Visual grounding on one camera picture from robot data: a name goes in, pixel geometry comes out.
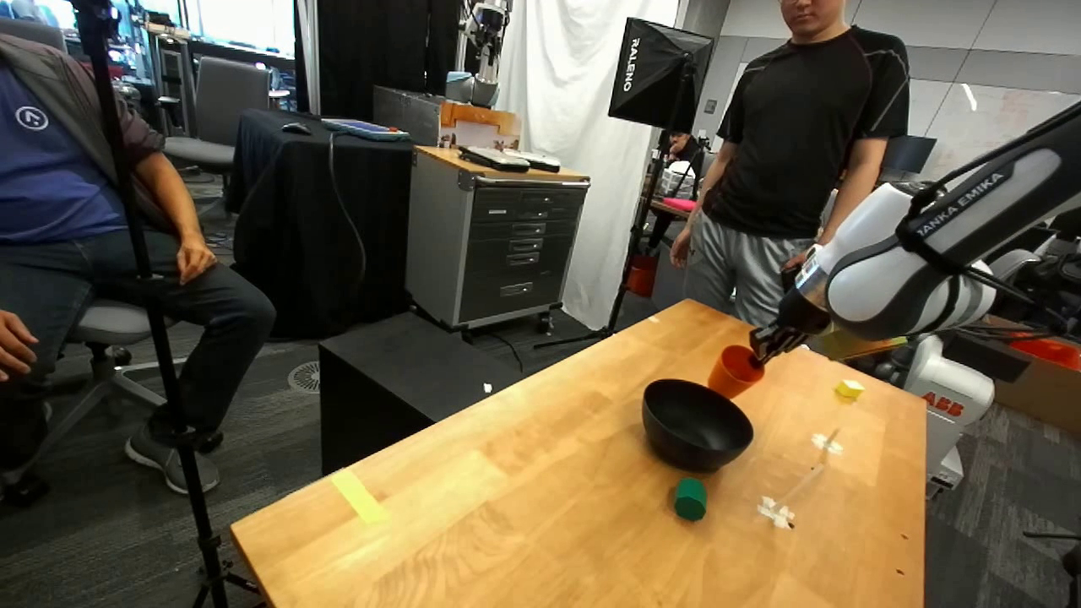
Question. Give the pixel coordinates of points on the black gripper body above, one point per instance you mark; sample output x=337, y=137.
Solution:
x=804, y=307

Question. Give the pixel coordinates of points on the orange plastic cup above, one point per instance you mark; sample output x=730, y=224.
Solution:
x=730, y=369

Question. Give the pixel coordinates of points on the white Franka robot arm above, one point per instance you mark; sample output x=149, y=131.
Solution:
x=891, y=274

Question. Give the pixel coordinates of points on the black bowl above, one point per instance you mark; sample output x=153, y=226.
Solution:
x=696, y=427

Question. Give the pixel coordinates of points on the small yellow disc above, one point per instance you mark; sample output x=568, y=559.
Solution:
x=848, y=388

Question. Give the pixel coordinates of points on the standing person black shirt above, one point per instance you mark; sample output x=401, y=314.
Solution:
x=798, y=145

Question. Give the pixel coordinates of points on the green block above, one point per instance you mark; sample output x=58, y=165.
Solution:
x=692, y=496

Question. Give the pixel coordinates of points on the black light stand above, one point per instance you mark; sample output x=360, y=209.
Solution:
x=640, y=230

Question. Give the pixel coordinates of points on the black softbox light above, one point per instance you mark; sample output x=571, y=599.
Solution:
x=660, y=72

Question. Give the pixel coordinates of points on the grey drawer cabinet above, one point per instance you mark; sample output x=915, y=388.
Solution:
x=495, y=239

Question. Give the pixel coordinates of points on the black remote device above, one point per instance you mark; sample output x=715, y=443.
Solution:
x=542, y=161

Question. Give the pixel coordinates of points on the white curtain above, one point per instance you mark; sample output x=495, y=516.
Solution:
x=563, y=113

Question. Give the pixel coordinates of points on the black keyboard device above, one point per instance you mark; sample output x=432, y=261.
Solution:
x=495, y=157

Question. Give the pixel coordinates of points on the wooden tray box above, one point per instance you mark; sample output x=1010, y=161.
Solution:
x=478, y=123

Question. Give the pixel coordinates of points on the black low box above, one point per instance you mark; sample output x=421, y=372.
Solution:
x=392, y=383

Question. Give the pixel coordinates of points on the yellow tape strip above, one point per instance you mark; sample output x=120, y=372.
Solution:
x=360, y=494

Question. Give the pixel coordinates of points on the black draped table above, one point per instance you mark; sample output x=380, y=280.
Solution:
x=322, y=212

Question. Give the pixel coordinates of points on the black curtain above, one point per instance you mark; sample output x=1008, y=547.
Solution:
x=382, y=43

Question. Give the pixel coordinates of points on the grey padded chair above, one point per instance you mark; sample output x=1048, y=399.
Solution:
x=220, y=105

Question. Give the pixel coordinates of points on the black tripod pole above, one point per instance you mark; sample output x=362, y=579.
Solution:
x=122, y=204

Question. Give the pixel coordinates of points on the grey office chair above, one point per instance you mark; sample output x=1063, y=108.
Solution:
x=105, y=325

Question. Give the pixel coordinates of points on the seated person blue shirt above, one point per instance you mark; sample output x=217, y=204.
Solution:
x=69, y=224

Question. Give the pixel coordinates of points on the white post stand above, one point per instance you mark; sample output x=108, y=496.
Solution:
x=776, y=514
x=828, y=443

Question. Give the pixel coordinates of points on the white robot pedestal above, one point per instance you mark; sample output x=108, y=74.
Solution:
x=952, y=399

